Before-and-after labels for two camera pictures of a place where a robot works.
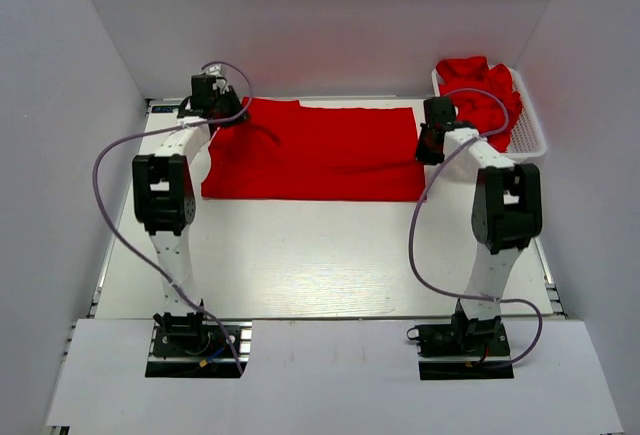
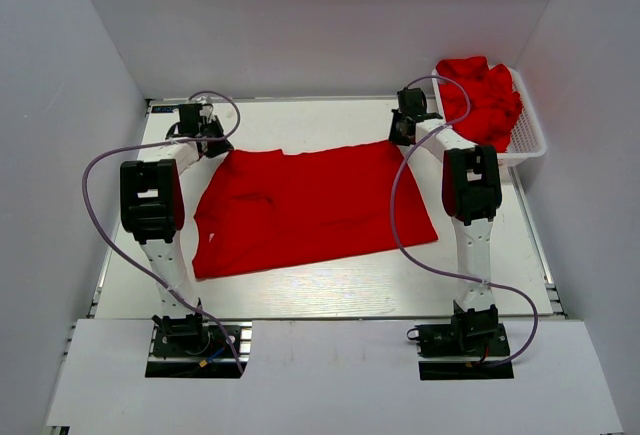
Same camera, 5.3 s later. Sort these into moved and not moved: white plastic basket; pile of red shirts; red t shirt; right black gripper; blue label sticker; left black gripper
Moved: right black gripper; left black gripper; red t shirt
Not moved: white plastic basket; blue label sticker; pile of red shirts
